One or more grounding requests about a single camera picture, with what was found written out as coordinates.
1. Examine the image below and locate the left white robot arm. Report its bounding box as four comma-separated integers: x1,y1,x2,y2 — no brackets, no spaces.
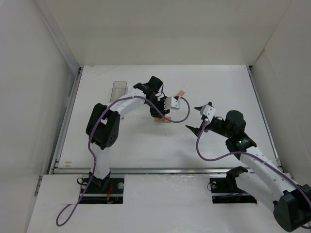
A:
86,76,170,192

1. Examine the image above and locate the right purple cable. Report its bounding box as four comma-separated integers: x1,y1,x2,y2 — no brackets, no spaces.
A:
196,118,311,229

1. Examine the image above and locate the clear plastic bin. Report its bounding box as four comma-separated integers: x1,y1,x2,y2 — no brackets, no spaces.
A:
110,81,128,103

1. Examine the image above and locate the metal rail front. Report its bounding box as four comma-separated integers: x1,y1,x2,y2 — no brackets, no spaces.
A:
53,167,284,174

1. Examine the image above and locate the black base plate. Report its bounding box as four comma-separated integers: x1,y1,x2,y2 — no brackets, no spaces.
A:
207,177,257,204
77,178,124,204

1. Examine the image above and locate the purple cable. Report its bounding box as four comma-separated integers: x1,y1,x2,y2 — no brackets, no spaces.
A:
196,118,311,229
55,95,190,226

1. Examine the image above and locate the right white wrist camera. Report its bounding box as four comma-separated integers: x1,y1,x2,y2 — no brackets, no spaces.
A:
200,103,216,122

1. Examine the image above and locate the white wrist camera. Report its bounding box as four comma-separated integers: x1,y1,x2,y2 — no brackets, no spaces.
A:
164,97,180,111
200,103,216,122

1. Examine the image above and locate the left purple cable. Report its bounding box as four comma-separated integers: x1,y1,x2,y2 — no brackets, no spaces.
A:
55,95,190,226

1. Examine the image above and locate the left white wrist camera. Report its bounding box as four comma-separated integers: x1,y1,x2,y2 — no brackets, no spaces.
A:
164,97,180,111

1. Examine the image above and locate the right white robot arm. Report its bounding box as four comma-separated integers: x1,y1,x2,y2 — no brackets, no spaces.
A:
188,102,311,232

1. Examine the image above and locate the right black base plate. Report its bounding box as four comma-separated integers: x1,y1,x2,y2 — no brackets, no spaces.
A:
207,177,257,204

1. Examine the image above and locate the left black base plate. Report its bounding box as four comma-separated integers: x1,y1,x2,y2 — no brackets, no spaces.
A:
77,178,124,204

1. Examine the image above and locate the small wood block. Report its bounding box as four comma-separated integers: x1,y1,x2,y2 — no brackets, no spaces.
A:
176,90,185,97

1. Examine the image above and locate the long wood block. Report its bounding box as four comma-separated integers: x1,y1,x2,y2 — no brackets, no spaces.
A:
154,116,172,123

